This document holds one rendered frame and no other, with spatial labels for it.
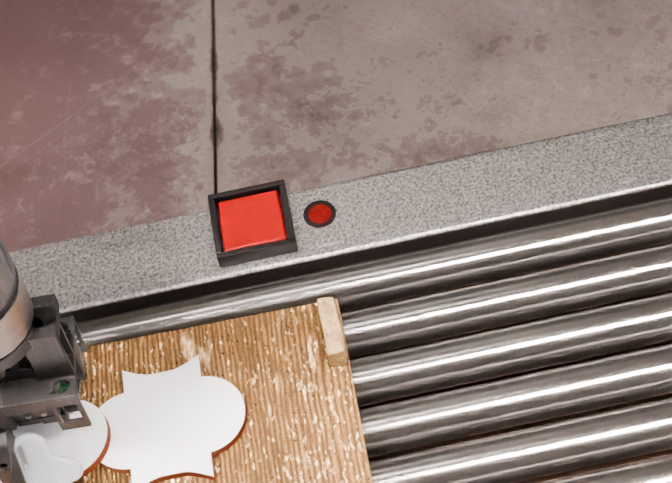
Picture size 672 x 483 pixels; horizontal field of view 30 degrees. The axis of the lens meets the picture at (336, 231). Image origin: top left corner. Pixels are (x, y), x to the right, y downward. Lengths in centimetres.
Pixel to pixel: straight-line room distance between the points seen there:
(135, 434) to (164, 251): 21
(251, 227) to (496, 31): 147
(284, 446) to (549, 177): 37
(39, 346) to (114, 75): 175
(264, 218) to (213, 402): 20
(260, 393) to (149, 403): 10
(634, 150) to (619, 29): 137
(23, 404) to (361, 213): 40
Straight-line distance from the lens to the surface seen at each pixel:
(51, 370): 96
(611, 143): 125
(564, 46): 257
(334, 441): 107
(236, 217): 121
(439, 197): 121
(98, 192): 247
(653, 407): 110
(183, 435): 108
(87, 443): 109
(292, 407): 108
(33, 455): 103
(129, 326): 118
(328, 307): 110
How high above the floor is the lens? 190
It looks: 55 degrees down
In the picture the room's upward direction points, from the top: 11 degrees counter-clockwise
